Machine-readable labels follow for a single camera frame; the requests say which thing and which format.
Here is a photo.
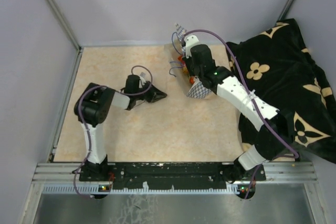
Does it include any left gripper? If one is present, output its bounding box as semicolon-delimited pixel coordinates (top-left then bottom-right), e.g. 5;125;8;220
135;80;168;103

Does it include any black floral blanket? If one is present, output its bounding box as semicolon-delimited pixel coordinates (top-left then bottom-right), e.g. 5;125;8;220
227;18;335;163

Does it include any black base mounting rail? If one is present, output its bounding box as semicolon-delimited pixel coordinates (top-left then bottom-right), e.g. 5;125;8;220
79;161;266;193

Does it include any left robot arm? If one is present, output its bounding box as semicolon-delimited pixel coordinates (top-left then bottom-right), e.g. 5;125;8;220
74;74;167;180

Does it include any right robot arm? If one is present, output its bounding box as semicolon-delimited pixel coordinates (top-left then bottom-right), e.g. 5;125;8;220
183;44;294;183

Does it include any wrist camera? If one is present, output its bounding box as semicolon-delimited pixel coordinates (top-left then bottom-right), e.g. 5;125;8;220
139;72;146;86
184;34;200;58

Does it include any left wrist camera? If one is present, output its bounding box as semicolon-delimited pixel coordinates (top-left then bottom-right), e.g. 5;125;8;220
139;72;146;86

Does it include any blue checkered paper bag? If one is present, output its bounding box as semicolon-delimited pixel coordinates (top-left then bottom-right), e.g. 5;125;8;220
165;23;211;99

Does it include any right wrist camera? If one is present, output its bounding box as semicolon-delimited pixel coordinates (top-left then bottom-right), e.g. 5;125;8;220
184;34;200;58

